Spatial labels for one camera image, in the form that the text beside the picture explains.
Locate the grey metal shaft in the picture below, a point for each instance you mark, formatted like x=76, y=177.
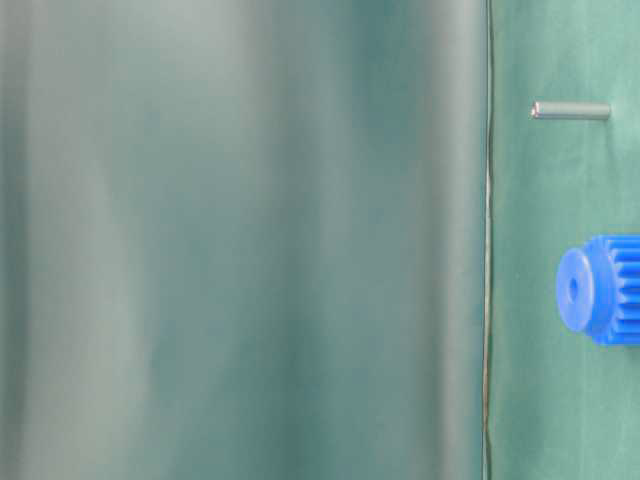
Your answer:
x=556, y=110

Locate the small blue plastic gear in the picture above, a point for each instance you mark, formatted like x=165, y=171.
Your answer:
x=597, y=289

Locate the green backdrop sheet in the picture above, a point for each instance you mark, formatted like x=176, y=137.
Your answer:
x=242, y=239

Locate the green cloth mat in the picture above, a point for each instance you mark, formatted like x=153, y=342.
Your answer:
x=560, y=406

